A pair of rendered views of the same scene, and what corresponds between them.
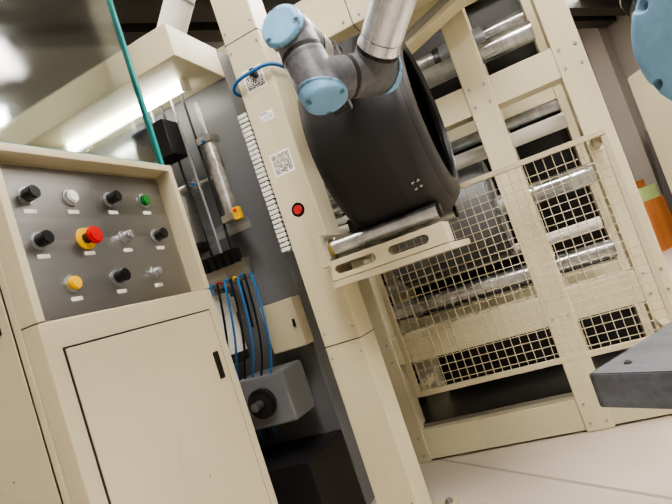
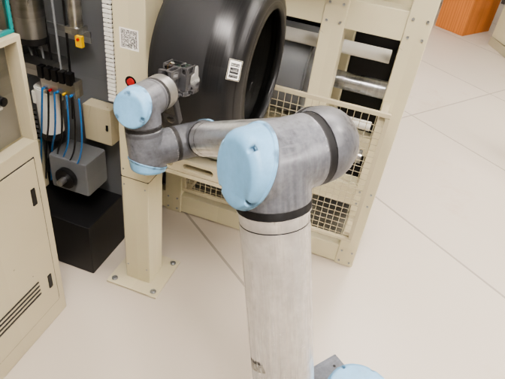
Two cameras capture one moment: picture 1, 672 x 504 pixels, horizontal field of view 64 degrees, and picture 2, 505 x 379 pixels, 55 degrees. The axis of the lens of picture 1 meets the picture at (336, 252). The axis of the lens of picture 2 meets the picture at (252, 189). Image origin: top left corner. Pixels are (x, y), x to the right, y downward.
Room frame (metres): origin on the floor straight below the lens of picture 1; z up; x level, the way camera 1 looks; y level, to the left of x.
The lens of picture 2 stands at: (0.01, -0.21, 1.85)
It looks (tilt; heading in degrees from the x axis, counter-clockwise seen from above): 36 degrees down; 353
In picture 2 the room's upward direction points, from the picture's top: 8 degrees clockwise
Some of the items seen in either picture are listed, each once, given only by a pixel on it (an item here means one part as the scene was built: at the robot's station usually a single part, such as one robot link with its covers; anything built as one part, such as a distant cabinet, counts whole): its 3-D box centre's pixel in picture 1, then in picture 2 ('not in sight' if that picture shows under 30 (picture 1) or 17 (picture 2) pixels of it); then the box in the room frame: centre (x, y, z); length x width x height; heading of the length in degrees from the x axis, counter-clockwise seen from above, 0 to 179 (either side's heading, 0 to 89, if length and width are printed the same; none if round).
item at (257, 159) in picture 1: (268, 181); (113, 39); (1.74, 0.14, 1.19); 0.05 x 0.04 x 0.48; 158
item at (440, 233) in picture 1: (389, 252); (185, 159); (1.53, -0.15, 0.83); 0.36 x 0.09 x 0.06; 68
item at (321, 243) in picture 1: (345, 248); not in sight; (1.73, -0.03, 0.90); 0.40 x 0.03 x 0.10; 158
